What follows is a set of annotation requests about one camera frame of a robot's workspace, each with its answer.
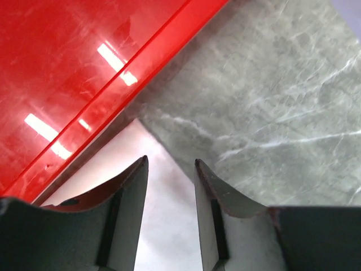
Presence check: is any red plastic tray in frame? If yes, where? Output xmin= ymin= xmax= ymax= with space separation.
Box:
xmin=1 ymin=1 xmax=224 ymax=202

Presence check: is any white t-shirt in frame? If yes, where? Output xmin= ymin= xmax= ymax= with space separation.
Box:
xmin=43 ymin=119 xmax=202 ymax=270

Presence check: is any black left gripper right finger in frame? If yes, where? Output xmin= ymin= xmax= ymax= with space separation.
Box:
xmin=194 ymin=159 xmax=360 ymax=270

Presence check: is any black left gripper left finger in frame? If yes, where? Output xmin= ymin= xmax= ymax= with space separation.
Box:
xmin=1 ymin=156 xmax=148 ymax=270

